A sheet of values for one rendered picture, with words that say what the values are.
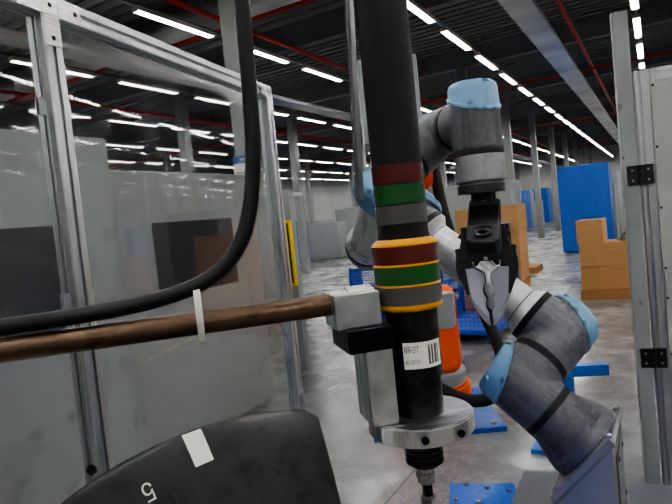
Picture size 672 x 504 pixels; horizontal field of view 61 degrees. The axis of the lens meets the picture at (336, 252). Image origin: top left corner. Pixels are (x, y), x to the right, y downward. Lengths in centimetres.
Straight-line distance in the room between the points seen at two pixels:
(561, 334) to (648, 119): 116
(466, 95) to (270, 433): 56
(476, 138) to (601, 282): 886
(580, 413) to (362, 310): 85
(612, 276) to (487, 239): 889
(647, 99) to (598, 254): 751
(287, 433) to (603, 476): 72
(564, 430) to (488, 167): 53
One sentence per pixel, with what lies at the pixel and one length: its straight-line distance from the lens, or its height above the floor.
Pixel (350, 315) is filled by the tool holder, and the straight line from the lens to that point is 35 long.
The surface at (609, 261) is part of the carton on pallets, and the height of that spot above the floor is 57.
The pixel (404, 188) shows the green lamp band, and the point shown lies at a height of 161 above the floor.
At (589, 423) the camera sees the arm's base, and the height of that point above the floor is 119.
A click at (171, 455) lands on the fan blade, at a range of 52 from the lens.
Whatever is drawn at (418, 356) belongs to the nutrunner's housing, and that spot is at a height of 151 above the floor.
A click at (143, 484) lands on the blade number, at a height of 141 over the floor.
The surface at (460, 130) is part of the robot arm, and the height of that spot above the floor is 171.
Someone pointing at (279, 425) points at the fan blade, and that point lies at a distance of 54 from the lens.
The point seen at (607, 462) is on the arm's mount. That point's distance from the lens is 113.
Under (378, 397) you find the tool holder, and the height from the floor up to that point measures 148.
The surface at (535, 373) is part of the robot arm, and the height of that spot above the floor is 127.
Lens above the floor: 160
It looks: 3 degrees down
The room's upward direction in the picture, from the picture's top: 6 degrees counter-clockwise
